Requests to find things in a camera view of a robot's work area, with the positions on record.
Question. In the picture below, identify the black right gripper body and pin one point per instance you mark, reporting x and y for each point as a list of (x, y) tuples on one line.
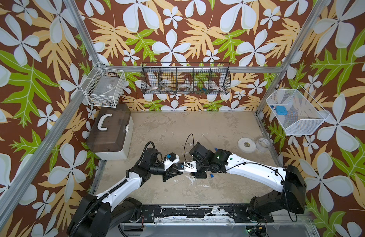
[(201, 168)]

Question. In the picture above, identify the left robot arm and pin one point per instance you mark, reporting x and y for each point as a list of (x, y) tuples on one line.
[(93, 217)]

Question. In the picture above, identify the aluminium frame post left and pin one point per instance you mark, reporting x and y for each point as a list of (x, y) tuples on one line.
[(83, 32)]

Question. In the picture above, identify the white foam tape roll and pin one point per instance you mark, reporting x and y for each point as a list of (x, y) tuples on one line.
[(247, 145)]

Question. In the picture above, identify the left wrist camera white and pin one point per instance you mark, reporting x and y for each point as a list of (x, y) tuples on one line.
[(169, 160)]

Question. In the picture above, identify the blue object in basket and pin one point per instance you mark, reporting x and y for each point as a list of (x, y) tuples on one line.
[(281, 110)]

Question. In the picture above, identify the white wire basket right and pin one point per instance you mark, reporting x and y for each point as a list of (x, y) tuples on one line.
[(305, 113)]

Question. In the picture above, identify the white wire basket left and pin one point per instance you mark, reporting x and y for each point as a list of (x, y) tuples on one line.
[(103, 86)]

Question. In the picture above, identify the aluminium frame post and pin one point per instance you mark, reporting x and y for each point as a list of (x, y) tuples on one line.
[(83, 32), (297, 44)]

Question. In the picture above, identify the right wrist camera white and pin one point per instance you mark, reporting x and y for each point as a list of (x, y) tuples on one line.
[(188, 167)]

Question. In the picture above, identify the white wire basket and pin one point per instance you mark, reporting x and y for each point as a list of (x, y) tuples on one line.
[(305, 113), (103, 86)]

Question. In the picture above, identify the aluminium frame post right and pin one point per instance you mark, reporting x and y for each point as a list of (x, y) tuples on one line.
[(297, 44)]

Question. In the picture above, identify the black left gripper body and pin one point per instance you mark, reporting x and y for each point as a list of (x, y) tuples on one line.
[(167, 171)]

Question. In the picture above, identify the black wire basket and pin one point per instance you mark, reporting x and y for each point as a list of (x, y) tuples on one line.
[(185, 78)]

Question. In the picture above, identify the brown lid storage box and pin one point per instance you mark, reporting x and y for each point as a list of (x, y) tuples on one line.
[(111, 134)]

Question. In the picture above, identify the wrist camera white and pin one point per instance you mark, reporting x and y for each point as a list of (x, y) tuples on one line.
[(188, 167), (169, 160)]

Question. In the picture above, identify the clear packing tape roll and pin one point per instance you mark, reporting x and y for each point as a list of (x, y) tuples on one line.
[(263, 144)]

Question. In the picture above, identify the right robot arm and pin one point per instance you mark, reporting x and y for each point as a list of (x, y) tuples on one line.
[(288, 186)]

